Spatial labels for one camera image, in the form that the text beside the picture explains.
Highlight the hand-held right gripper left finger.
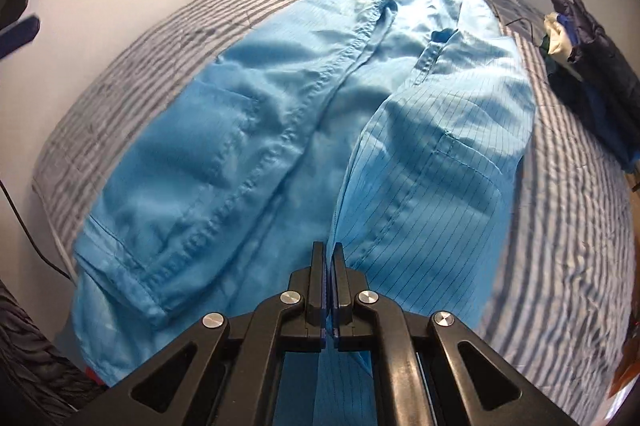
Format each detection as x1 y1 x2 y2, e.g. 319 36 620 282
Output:
60 242 331 426

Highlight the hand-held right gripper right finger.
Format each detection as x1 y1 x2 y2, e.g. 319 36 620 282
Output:
332 243 581 426

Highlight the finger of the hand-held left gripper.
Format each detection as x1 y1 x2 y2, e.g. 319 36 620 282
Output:
0 0 30 26
0 14 41 59

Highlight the blue jacket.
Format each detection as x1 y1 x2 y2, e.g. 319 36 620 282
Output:
70 0 538 426

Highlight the striped bed sheet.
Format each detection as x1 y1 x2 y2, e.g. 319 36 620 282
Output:
32 0 633 417

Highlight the person's striped clothing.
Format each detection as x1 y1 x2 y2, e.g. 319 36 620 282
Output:
0 278 106 407

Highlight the blue folded garment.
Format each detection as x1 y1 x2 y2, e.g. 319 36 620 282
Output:
585 80 638 167

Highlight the cream cloth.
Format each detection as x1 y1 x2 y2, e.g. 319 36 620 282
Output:
544 12 583 64

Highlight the dark navy puffer jacket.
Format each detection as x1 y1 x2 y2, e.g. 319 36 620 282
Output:
542 0 640 147

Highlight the black ring light cable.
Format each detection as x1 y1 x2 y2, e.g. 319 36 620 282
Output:
470 0 546 46

